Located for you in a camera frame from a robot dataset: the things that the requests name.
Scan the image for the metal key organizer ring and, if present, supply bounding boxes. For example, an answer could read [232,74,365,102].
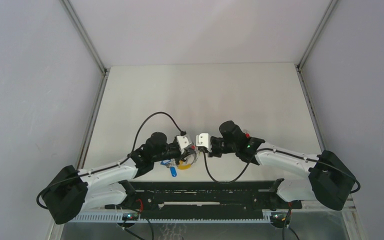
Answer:
[159,149,200,178]

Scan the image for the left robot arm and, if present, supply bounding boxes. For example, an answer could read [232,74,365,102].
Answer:
[36,132,195,225]

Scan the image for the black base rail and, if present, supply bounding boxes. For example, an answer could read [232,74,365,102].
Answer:
[105,180,303,221]

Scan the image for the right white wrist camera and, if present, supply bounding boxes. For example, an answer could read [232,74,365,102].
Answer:
[195,133,212,152]

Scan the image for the aluminium frame post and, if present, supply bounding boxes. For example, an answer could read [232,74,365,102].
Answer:
[296,0,340,71]
[60,0,109,76]

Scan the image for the left aluminium frame post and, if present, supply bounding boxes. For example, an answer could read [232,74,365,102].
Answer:
[60,0,109,76]

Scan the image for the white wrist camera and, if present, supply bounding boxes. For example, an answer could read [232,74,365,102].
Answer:
[195,133,212,152]
[175,134,194,154]

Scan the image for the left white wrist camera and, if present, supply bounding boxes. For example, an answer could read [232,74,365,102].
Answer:
[175,134,194,154]

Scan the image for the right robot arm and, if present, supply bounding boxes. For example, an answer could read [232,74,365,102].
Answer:
[195,120,361,211]

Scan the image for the black camera cable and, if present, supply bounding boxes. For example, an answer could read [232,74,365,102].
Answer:
[202,147,279,185]
[130,111,187,157]

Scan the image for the right aluminium frame post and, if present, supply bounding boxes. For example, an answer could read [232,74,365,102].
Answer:
[296,0,340,71]

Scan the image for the left black camera cable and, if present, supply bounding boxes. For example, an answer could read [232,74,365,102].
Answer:
[130,111,187,157]

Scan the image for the right black camera cable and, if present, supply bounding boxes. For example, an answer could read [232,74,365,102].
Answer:
[202,147,279,185]

